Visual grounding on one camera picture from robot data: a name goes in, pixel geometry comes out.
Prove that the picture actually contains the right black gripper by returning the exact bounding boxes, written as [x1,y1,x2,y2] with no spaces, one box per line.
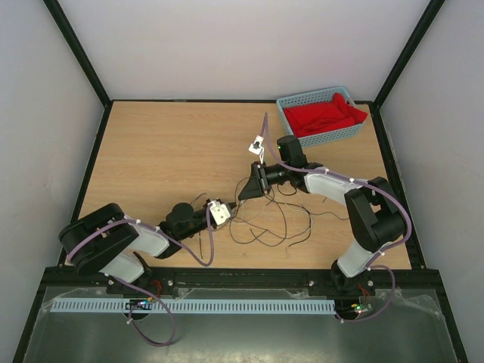
[238,160,291,200]

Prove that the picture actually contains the black wires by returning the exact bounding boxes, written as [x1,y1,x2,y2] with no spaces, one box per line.
[188,177,351,249]

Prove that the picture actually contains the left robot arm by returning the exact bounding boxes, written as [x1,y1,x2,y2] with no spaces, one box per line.
[58,199,237,293]

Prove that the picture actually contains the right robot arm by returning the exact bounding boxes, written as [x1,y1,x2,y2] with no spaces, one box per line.
[237,135,411,294]

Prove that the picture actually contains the red cloth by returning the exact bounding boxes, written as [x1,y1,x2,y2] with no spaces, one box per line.
[284,93,368,138]

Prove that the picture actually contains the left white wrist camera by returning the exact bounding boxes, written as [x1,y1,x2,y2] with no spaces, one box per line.
[208,200,232,226]

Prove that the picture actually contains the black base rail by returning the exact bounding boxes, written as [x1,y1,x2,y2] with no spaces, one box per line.
[105,268,377,296]

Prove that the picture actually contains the light blue slotted cable duct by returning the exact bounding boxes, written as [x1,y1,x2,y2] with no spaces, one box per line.
[49,298,334,315]

